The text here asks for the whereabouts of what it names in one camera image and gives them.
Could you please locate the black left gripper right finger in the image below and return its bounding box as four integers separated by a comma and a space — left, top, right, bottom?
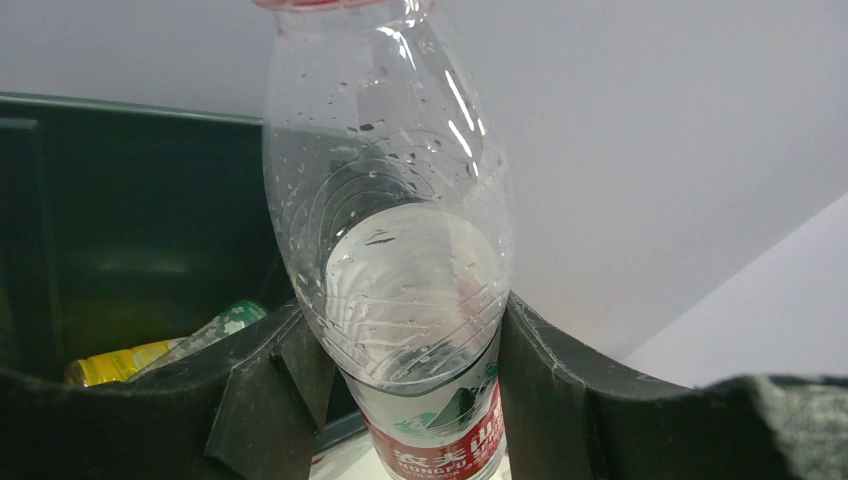
499, 295, 847, 479

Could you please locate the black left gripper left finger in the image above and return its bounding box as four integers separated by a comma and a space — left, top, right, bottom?
1, 304, 335, 479

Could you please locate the green tinted bottle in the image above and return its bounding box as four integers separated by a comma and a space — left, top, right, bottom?
126, 300, 268, 383

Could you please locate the red label bottle red cap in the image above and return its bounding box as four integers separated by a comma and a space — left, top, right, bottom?
263, 1, 514, 479

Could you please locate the dark green trash bin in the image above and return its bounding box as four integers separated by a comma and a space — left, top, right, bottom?
1, 93, 364, 449

